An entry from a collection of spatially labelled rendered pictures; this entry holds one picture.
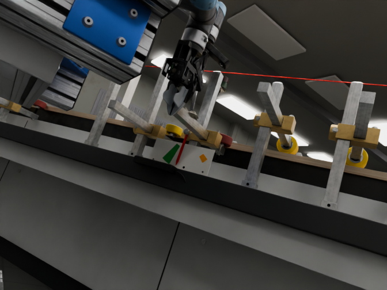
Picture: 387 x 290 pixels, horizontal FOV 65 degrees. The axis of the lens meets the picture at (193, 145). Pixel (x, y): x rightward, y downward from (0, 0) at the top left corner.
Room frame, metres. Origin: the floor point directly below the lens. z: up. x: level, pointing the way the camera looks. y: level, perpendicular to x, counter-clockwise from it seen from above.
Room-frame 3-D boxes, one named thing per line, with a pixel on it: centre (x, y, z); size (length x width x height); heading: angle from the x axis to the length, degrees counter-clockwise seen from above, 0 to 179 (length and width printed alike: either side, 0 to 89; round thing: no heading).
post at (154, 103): (1.26, 0.22, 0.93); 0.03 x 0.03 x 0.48; 61
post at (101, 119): (1.39, 0.44, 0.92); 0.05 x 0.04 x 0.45; 61
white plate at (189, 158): (1.13, 0.03, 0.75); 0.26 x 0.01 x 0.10; 61
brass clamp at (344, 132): (0.89, -0.46, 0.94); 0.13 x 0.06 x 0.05; 61
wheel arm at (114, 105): (1.20, 0.20, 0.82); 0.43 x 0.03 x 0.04; 151
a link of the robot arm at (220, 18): (1.09, 0.09, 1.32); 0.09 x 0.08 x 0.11; 114
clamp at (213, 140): (1.13, -0.03, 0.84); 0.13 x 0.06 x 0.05; 61
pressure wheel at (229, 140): (1.25, -0.11, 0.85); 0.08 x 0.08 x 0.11
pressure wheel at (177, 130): (1.37, 0.11, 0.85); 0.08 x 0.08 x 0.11
